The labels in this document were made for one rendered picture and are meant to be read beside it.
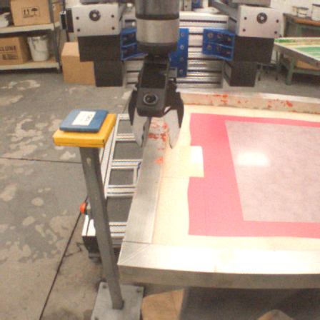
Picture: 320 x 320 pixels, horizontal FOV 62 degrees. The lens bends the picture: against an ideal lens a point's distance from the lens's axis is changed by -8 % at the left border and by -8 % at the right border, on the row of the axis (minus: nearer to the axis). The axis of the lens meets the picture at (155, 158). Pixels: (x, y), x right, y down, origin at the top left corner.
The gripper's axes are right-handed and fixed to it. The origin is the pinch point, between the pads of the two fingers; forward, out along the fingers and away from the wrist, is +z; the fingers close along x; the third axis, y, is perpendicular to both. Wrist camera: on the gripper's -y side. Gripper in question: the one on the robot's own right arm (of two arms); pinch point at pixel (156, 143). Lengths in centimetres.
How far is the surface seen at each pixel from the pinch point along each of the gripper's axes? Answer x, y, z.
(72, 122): 21.4, 9.6, 1.2
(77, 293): 40, 15, 98
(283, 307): -30.4, -19.4, 28.0
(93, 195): 19.3, 10.1, 25.2
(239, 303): -18.9, -21.3, 22.6
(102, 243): 19, 10, 48
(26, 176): 108, 100, 98
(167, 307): -4, 13, 96
